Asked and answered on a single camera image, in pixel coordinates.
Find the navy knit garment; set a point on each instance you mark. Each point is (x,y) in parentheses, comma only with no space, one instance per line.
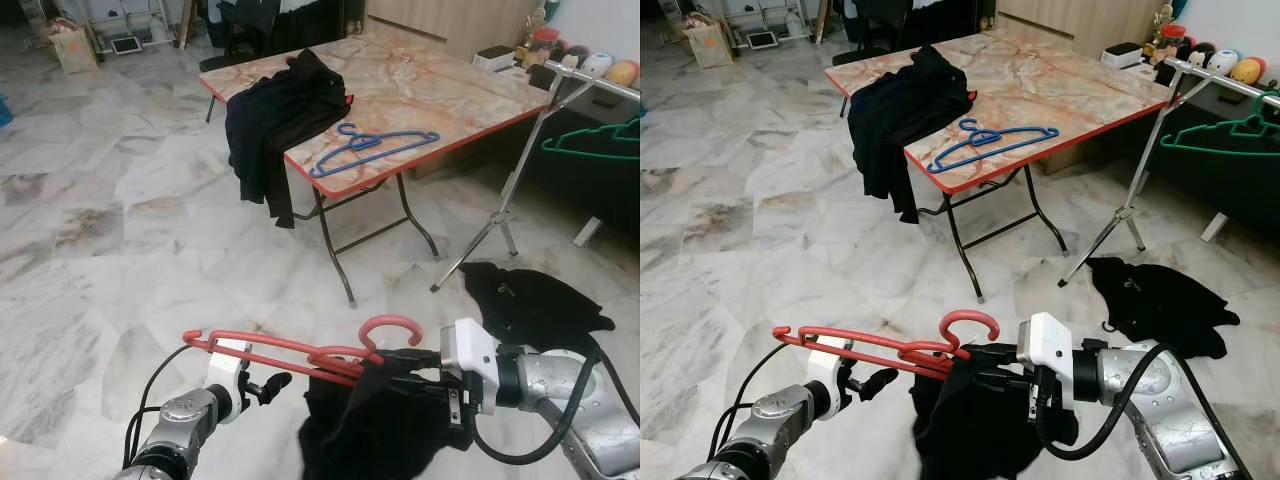
(985,430)
(385,430)

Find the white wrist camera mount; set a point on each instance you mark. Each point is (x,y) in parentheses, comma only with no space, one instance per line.
(225,370)
(1045,350)
(468,355)
(825,365)

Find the white cardboard box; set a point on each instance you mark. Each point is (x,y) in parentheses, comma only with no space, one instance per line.
(493,57)
(1121,54)

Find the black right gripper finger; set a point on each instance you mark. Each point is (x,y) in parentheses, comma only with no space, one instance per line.
(397,356)
(974,351)

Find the green plastic hanger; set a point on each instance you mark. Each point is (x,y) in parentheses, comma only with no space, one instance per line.
(600,155)
(1220,151)

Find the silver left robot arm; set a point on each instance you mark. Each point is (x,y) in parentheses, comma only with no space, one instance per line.
(180,425)
(770,420)

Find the white round plush toy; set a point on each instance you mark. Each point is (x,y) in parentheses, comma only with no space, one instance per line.
(1224,62)
(596,65)

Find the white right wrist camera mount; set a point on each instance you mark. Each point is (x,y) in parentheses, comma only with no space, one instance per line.
(468,355)
(1045,350)

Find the black office chair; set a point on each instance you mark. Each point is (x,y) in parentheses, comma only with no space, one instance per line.
(875,28)
(245,30)

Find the black printed t-shirt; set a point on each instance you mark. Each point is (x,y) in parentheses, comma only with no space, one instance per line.
(535,305)
(1160,305)

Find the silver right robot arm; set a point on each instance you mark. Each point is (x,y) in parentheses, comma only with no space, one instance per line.
(560,385)
(1140,385)

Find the black garment on table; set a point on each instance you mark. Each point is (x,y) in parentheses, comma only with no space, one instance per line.
(280,120)
(905,115)

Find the white framed tablet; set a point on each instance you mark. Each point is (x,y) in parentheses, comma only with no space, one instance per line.
(127,45)
(762,40)

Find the red plastic hanger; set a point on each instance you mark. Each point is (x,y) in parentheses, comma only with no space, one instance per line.
(290,347)
(880,342)

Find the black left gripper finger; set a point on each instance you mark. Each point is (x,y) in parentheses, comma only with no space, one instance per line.
(277,382)
(880,380)

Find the black round plush toy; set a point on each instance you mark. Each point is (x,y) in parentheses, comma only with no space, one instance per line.
(1198,52)
(572,56)

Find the silver clothes rack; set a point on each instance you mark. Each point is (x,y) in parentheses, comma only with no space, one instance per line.
(520,165)
(1145,160)

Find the black tv cabinet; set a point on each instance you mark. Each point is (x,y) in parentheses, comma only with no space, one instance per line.
(1220,190)
(590,190)

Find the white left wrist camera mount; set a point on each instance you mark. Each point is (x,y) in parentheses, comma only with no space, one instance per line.
(225,370)
(825,365)

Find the blue plastic hanger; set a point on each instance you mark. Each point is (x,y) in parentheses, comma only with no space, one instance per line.
(1000,146)
(385,150)

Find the brown paper bag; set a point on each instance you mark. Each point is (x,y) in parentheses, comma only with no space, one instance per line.
(74,50)
(708,46)

